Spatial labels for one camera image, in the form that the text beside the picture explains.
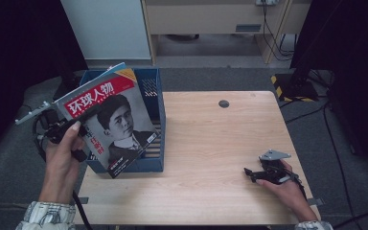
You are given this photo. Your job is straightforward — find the thick black floor cable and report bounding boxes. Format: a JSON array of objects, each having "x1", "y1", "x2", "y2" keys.
[{"x1": 331, "y1": 210, "x2": 368, "y2": 230}]

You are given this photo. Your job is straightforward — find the long black floor cable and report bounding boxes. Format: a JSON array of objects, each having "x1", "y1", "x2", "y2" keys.
[{"x1": 321, "y1": 103, "x2": 363, "y2": 230}]

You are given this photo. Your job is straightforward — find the left hand-held gripper black cable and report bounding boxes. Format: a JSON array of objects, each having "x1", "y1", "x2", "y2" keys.
[{"x1": 32, "y1": 109, "x2": 94, "y2": 230}]

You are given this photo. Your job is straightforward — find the magazine with portrait cover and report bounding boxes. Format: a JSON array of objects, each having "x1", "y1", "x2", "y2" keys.
[{"x1": 51, "y1": 61, "x2": 161, "y2": 180}]

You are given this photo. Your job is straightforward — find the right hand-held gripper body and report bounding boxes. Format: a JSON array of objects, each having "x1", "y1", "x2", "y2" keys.
[{"x1": 258, "y1": 149, "x2": 300, "y2": 186}]

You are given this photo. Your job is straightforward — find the white cabinet panel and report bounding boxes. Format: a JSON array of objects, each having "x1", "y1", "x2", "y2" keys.
[{"x1": 60, "y1": 0, "x2": 152, "y2": 61}]

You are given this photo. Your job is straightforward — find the dark curtain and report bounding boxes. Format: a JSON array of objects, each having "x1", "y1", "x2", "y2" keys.
[
  {"x1": 289, "y1": 0, "x2": 368, "y2": 185},
  {"x1": 0, "y1": 0, "x2": 89, "y2": 167}
]

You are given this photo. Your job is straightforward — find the beige wooden desk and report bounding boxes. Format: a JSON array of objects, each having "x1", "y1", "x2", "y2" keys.
[{"x1": 140, "y1": 0, "x2": 312, "y2": 65}]

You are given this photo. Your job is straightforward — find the blue plastic file rack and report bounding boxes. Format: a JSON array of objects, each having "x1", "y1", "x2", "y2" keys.
[{"x1": 80, "y1": 67, "x2": 167, "y2": 174}]

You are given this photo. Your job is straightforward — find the white power strip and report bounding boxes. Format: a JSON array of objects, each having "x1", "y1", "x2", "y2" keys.
[{"x1": 256, "y1": 0, "x2": 281, "y2": 7}]

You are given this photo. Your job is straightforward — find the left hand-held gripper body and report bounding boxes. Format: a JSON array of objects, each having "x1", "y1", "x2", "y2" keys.
[{"x1": 14, "y1": 101, "x2": 89, "y2": 162}]

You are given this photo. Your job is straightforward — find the stand base with hazard tape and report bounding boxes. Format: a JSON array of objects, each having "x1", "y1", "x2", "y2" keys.
[
  {"x1": 269, "y1": 72, "x2": 320, "y2": 104},
  {"x1": 52, "y1": 75, "x2": 85, "y2": 102}
]

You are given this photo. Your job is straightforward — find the black hanging cables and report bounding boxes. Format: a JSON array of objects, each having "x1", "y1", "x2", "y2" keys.
[{"x1": 261, "y1": 3, "x2": 297, "y2": 62}]

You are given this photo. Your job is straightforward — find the person's left hand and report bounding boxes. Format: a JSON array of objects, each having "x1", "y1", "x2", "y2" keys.
[{"x1": 38, "y1": 121, "x2": 86, "y2": 204}]

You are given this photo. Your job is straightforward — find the person's right hand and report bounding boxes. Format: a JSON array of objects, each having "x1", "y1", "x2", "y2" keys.
[{"x1": 256, "y1": 160, "x2": 318, "y2": 223}]

